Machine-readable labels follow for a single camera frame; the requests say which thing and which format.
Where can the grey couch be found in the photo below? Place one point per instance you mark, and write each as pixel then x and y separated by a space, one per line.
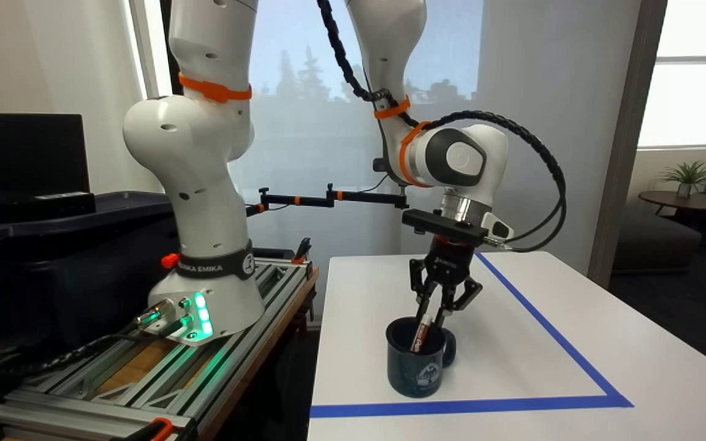
pixel 655 241

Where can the black desk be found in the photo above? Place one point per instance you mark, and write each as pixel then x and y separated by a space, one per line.
pixel 85 261

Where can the brown Expo marker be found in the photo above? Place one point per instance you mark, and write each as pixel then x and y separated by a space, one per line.
pixel 421 335

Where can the dark blue mug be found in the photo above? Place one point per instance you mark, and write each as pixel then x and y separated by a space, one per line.
pixel 418 368

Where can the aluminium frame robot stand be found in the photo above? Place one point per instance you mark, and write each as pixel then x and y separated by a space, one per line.
pixel 124 376

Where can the round wooden table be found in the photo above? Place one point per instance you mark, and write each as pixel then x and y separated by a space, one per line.
pixel 696 199

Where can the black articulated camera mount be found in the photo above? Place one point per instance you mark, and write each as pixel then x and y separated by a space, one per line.
pixel 329 196

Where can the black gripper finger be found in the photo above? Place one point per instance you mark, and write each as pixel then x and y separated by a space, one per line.
pixel 466 295
pixel 421 284

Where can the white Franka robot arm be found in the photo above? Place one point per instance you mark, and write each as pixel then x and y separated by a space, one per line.
pixel 189 147

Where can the black computer monitor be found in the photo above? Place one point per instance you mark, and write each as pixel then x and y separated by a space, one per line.
pixel 22 154

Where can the long blue tape line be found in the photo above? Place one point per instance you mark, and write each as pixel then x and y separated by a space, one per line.
pixel 551 332

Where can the black stereo camera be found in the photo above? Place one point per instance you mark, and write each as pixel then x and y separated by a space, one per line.
pixel 381 164

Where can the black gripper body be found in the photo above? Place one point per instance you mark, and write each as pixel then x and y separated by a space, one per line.
pixel 449 261

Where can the small green potted plant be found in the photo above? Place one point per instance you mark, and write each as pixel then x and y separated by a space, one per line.
pixel 688 174

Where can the black flat box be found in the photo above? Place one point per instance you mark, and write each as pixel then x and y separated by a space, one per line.
pixel 37 203

